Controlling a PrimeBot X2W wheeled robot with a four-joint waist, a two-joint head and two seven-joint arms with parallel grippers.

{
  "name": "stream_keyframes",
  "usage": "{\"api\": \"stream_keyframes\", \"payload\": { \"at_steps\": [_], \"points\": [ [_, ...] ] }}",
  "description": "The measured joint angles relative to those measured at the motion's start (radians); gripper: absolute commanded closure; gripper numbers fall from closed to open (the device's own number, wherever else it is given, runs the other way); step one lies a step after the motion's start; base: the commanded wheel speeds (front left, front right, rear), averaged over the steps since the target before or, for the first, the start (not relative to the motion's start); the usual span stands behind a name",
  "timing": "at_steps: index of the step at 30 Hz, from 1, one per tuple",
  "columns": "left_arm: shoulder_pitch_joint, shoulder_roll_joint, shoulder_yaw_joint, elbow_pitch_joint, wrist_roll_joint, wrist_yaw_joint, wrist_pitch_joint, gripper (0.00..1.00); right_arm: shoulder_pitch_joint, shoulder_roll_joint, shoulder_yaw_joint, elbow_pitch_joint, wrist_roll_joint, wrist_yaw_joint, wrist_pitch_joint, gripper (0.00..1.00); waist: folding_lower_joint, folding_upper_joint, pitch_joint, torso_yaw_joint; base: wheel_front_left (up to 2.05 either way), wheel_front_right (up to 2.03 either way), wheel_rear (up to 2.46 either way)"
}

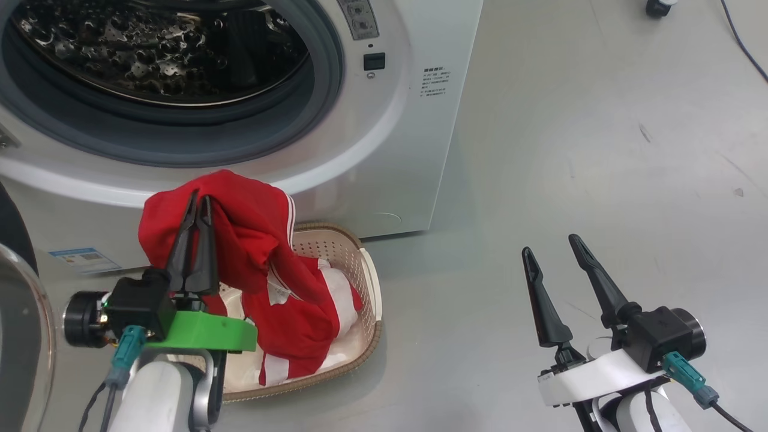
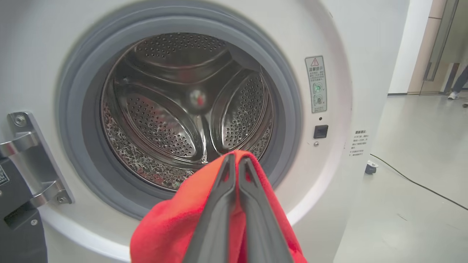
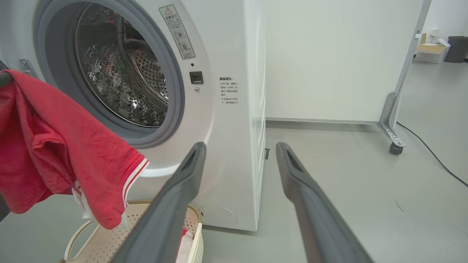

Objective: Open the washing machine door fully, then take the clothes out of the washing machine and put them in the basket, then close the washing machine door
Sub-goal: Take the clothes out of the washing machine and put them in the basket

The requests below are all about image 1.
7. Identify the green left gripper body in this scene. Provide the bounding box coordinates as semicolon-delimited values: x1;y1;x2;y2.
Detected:
146;308;259;353

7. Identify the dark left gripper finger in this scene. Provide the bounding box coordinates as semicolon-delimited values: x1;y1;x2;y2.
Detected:
191;194;220;296
164;189;200;295

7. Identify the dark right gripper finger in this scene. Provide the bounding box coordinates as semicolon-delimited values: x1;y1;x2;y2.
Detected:
521;246;574;350
568;233;643;329

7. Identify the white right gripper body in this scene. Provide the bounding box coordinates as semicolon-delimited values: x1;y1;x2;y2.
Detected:
536;347;670;409

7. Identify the red and white garment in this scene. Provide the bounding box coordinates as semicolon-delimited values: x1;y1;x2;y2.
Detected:
137;169;364;387

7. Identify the black round glass washer door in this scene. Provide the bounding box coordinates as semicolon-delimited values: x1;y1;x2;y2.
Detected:
0;180;58;432

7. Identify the cream perforated laundry basket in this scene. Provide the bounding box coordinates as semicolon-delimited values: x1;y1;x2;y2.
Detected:
165;221;383;403

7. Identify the white front-load washing machine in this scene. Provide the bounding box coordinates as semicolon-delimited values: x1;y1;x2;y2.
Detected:
0;0;484;283

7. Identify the blue energy label sticker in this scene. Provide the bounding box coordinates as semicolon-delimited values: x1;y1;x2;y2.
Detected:
49;247;121;274

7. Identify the grey warning sticker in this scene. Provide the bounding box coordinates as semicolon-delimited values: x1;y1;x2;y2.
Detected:
338;0;380;41

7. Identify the left teal plug black cable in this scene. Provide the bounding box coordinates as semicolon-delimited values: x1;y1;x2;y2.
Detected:
78;326;148;432

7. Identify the teal plug black cable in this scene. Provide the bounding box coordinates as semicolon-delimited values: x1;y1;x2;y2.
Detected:
662;352;758;432
78;326;148;432

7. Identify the right teal plug black cable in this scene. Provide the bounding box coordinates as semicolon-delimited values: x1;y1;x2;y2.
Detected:
662;352;758;432

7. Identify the black floor cable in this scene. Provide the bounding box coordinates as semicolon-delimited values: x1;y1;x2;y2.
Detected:
719;0;768;83

